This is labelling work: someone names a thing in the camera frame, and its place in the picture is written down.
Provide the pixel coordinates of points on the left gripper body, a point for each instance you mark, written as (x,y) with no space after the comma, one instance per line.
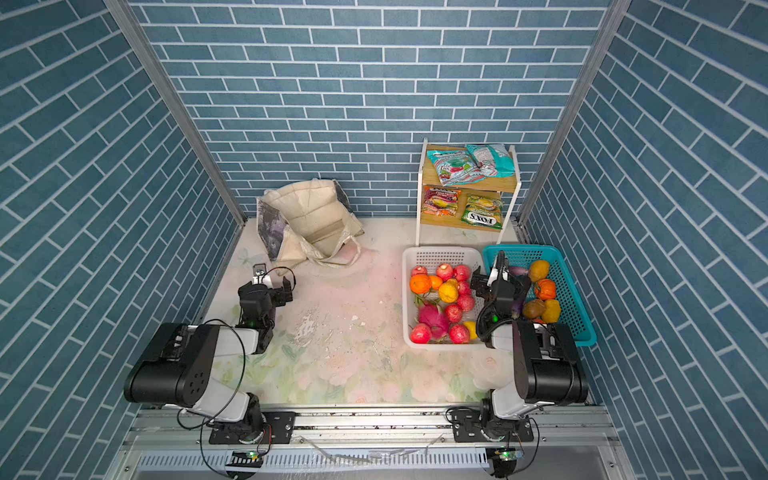
(277,299)

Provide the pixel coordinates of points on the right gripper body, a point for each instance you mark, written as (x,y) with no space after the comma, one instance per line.
(485,289)

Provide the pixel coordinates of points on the red apple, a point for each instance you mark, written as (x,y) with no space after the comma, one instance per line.
(453,313)
(421,334)
(445,272)

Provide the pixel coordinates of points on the pink dragon fruit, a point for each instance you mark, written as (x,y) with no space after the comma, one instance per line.
(435,320)

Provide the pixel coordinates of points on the beige canvas grocery bag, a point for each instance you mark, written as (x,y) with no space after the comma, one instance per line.
(309,221)

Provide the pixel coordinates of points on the large orange fruit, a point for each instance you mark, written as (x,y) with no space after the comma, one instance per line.
(420,284)

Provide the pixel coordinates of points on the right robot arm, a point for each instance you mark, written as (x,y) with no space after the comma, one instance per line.
(546,367)

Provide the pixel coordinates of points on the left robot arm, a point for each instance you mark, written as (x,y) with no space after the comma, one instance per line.
(175,367)

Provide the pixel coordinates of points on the green Fox's candy bag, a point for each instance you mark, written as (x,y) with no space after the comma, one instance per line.
(482,211)

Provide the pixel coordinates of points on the red yellow snack bag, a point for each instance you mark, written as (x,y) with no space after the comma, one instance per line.
(440,202)

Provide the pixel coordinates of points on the teal snack bag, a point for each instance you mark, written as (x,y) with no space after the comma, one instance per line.
(493,160)

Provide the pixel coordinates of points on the brown potato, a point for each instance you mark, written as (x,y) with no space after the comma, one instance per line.
(533,309)

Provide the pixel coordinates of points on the yellow mango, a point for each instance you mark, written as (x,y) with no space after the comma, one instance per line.
(539,270)

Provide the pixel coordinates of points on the orange pumpkin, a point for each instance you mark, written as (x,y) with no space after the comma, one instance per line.
(545,289)

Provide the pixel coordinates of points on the yellow lemon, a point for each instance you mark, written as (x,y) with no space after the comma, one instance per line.
(471,327)

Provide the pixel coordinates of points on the yellow bell pepper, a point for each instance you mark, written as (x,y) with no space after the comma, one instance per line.
(552,311)

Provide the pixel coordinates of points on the red apple top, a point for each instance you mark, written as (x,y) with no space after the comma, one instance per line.
(445,272)

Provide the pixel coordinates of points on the small orange tangerine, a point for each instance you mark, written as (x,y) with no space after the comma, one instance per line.
(436,282)

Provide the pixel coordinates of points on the teal plastic basket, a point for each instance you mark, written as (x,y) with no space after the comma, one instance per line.
(573,311)

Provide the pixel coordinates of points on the white plastic basket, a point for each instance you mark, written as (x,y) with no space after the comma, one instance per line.
(431,257)

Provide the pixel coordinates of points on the white wooden shelf rack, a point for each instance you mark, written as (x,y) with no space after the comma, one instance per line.
(433,230)

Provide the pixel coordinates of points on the aluminium rail base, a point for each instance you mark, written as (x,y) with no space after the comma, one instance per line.
(561,440)

